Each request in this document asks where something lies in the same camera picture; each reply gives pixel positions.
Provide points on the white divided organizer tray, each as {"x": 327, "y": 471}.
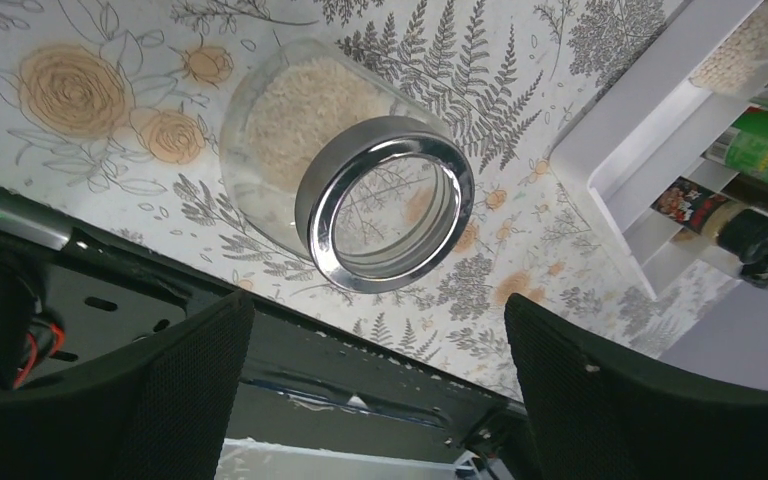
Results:
{"x": 647, "y": 130}

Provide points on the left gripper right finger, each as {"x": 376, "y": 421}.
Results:
{"x": 595, "y": 409}

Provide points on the glass jar with metal lid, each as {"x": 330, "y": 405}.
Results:
{"x": 335, "y": 164}

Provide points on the small black pepper bottle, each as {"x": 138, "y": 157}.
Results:
{"x": 731, "y": 225}

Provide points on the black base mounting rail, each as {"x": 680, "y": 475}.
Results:
{"x": 71, "y": 293}

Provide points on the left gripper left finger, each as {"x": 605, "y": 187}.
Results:
{"x": 158, "y": 408}

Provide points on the floral patterned table mat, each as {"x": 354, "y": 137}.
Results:
{"x": 110, "y": 111}

